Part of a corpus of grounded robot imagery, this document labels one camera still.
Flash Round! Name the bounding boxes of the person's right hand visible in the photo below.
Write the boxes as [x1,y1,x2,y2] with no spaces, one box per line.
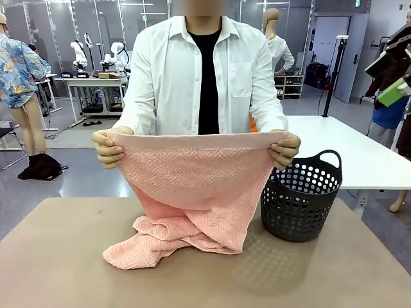
[91,126,135,170]

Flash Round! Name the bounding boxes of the person's left hand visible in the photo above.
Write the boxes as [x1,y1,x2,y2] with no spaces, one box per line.
[268,128,302,171]

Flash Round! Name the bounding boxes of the black perforated plastic basket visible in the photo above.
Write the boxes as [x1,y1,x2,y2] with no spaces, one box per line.
[259,150,343,243]

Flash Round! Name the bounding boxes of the pink textured towel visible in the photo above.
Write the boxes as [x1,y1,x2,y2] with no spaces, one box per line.
[101,130,288,271]

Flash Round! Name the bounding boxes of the person's right forearm white sleeve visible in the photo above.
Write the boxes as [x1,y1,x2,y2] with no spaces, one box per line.
[112,86,157,134]

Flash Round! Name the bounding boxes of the person's left forearm white sleeve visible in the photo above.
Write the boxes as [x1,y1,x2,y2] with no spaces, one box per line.
[249,92,289,133]

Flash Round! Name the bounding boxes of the low shoe rack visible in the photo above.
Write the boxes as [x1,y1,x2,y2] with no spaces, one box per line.
[274,74,305,99]

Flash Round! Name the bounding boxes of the white table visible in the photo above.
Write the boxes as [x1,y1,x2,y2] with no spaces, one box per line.
[282,114,411,216]

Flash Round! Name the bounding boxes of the white framed desk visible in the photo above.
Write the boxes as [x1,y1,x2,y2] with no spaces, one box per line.
[62,74,130,125]

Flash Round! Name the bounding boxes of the black clothes pile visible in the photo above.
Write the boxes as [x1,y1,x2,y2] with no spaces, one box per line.
[17,153,64,180]

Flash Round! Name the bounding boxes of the black tripod stand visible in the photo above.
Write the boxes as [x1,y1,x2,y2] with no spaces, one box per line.
[319,35,350,118]

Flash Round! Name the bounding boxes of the mannequin with bare legs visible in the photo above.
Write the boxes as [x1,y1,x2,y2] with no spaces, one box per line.
[0,12,48,158]

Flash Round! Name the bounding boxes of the black bags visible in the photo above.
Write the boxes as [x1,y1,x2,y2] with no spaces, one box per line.
[304,63,331,90]

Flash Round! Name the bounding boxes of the person in white shirt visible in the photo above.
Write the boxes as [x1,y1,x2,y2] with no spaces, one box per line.
[112,0,289,135]

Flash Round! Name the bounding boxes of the grey folding chair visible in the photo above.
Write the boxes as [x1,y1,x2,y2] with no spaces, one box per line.
[0,120,27,171]

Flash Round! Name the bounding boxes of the mannequin in white top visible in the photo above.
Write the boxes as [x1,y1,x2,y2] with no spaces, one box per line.
[261,8,295,78]

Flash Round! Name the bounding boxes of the blue floral shirt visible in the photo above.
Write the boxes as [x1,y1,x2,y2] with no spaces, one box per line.
[0,33,52,112]

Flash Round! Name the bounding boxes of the green box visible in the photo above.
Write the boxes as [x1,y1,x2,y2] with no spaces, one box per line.
[377,78,409,108]

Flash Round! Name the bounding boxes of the mannequin in dark clothes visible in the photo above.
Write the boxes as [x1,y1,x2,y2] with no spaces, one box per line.
[365,22,411,213]

